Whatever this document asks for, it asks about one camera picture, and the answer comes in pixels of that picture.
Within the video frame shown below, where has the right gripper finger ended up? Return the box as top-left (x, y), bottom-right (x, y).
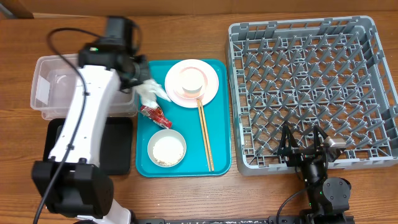
top-left (277, 124), bottom-right (299, 152)
top-left (313, 125), bottom-right (329, 151)

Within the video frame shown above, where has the white tissue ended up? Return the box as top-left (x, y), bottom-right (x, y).
top-left (134, 79), bottom-right (171, 109)

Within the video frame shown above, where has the red snack wrapper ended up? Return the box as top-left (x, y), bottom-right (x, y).
top-left (141, 105), bottom-right (172, 129)

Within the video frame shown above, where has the cream cup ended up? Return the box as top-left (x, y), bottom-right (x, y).
top-left (180, 67), bottom-right (205, 96)

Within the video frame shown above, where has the wooden chopstick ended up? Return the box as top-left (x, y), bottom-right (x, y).
top-left (197, 98), bottom-right (213, 172)
top-left (201, 101), bottom-right (215, 172)

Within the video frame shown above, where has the grey bowl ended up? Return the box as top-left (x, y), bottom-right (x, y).
top-left (147, 129), bottom-right (187, 167)

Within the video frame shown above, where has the white rice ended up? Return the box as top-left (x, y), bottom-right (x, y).
top-left (152, 136), bottom-right (185, 167)

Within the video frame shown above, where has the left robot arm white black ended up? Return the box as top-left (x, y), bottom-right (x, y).
top-left (32, 16), bottom-right (150, 223)

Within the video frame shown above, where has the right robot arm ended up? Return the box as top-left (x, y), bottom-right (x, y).
top-left (275, 124), bottom-right (354, 223)

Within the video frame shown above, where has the grey dishwasher rack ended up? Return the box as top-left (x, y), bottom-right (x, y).
top-left (226, 16), bottom-right (397, 176)

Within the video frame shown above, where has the pink bowl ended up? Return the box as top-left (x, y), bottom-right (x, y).
top-left (174, 67), bottom-right (207, 100)

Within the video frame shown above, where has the black tray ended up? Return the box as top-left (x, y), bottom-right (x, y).
top-left (43, 117), bottom-right (133, 175)

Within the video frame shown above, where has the teal serving tray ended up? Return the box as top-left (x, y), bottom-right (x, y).
top-left (136, 59), bottom-right (232, 177)

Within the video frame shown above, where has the pink plate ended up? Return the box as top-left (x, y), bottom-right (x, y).
top-left (164, 59), bottom-right (219, 108)

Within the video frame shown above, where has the clear plastic bin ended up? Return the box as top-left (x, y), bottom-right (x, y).
top-left (30, 55), bottom-right (137, 120)

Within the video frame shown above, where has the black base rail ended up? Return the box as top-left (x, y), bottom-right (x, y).
top-left (136, 215), bottom-right (355, 224)

